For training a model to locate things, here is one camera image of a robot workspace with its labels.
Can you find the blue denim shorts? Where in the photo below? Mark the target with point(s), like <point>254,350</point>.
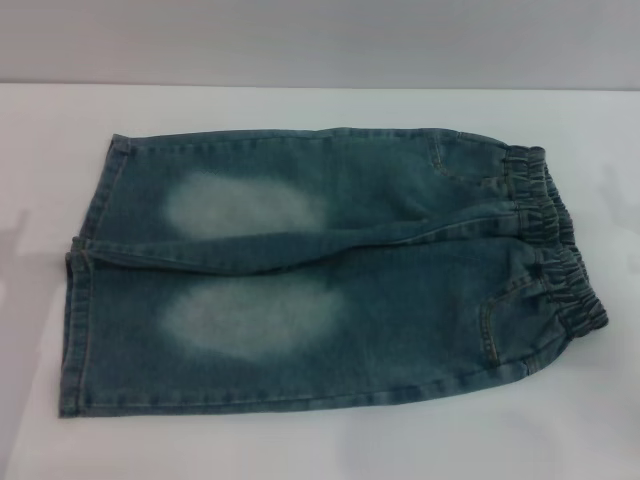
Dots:
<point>350,300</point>

